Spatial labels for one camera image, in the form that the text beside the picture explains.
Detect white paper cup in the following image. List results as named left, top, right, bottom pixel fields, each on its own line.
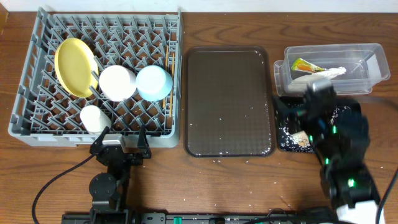
left=80, top=105, right=111, bottom=134

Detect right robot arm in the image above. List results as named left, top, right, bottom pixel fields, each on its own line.
left=273, top=91, right=385, bottom=223

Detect green orange snack wrapper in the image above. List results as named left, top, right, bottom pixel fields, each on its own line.
left=291, top=58, right=325, bottom=73

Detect yellow round plate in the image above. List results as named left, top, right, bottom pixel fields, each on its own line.
left=55, top=38, right=99, bottom=98

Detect pink white bowl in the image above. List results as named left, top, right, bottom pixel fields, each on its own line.
left=99, top=65, right=137, bottom=102

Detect clear plastic bin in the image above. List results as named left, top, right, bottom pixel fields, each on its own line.
left=283, top=43, right=391, bottom=85

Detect white paper napkin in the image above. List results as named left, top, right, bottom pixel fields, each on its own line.
left=287, top=67, right=346, bottom=92

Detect black rectangular waste tray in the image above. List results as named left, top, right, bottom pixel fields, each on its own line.
left=275, top=96, right=361, bottom=154

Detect light blue bowl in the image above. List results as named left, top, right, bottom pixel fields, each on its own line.
left=136, top=65, right=173, bottom=101

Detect dark brown serving tray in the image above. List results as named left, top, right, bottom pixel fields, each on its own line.
left=183, top=46, right=276, bottom=158

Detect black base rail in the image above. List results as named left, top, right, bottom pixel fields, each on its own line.
left=61, top=207, right=338, bottom=224

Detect rice and food scraps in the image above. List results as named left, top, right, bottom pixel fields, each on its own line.
left=278, top=105, right=352, bottom=150

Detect grey plastic dish rack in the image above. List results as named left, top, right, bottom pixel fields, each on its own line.
left=8, top=9, right=183, bottom=147

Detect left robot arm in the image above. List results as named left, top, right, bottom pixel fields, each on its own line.
left=89, top=127, right=152, bottom=213

